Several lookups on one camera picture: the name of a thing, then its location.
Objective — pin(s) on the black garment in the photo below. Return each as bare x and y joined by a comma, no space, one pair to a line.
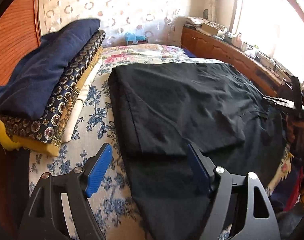
159,109

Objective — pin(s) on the pink floral blanket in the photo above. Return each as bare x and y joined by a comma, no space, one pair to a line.
141,51

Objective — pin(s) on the cardboard box on cabinet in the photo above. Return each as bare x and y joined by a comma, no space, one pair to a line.
214,28

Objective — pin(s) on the blue toy on nightstand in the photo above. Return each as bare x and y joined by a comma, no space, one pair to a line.
131,38

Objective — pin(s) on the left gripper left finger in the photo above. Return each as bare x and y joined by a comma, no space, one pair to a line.
44,215

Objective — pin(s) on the folded navy blue cloth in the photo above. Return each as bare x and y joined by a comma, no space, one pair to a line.
35,76

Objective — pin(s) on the pink bottle on cabinet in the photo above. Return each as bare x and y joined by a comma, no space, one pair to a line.
237,41

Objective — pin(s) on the white folded cloth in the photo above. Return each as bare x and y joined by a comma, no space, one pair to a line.
84,85

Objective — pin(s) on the blue floral bed sheet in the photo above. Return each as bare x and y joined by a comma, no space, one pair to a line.
112,205

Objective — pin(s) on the yellow folded cloth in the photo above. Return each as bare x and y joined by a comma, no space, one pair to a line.
11,144

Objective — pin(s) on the person's right hand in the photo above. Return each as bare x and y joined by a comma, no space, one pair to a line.
295,132

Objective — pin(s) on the window with wooden frame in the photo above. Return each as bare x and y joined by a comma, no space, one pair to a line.
275,28

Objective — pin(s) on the navy circle-patterned folded cloth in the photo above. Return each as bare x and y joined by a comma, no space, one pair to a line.
49,128

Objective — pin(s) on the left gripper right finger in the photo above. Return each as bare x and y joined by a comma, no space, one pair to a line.
240,201

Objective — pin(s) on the wooden low cabinet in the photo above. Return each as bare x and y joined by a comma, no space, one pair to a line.
207,47

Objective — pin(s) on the circle-patterned sheer curtain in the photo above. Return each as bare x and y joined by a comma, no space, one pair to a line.
154,19

